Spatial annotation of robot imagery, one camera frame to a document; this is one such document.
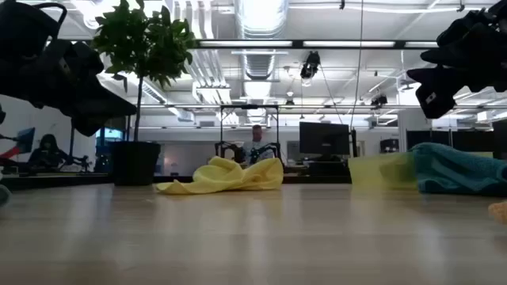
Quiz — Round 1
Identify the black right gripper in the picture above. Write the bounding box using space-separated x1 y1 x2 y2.
420 9 507 94

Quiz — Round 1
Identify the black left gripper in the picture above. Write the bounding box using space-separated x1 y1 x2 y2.
0 37 105 111

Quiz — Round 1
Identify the teal microfiber towel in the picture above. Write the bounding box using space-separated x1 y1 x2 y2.
409 142 507 198

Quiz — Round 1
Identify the orange microfiber towel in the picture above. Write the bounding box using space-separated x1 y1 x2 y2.
487 200 507 226

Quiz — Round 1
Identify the yellow microfiber towel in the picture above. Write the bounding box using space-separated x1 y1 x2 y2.
154 155 285 196

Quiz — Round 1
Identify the grey microfiber towel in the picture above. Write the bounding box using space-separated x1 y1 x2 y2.
0 184 13 207

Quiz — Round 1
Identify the green potted plant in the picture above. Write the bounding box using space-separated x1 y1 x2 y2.
90 0 197 187

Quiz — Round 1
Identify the black room partition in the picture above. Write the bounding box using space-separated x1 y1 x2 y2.
405 128 495 154

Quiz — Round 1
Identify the person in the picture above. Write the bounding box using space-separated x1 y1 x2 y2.
26 133 71 172
242 124 277 165

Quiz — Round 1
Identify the red and blue sign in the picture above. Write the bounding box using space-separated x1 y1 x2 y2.
0 127 36 160

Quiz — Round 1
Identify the long ceiling light bar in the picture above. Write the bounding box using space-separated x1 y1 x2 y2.
193 39 441 51

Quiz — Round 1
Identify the yellow-green plastic bin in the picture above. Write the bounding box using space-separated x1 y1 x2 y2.
348 152 417 192

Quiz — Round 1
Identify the black computer monitor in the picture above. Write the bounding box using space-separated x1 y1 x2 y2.
299 121 352 157

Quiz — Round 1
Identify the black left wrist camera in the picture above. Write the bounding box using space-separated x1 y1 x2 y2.
59 74 138 138

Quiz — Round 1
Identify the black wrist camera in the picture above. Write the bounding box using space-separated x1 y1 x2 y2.
406 66 458 120
59 74 138 138

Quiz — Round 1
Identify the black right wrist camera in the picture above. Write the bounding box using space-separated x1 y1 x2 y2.
406 66 458 120

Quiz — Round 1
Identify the black ceiling camera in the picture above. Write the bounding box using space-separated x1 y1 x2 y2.
369 93 390 108
299 51 322 80

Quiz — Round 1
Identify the black aluminium table frame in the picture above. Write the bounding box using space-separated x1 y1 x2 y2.
0 173 353 192

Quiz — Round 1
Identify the black robot station frame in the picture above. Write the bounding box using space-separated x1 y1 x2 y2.
214 104 281 166

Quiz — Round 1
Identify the silver ventilation duct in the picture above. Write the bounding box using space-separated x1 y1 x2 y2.
233 0 291 80

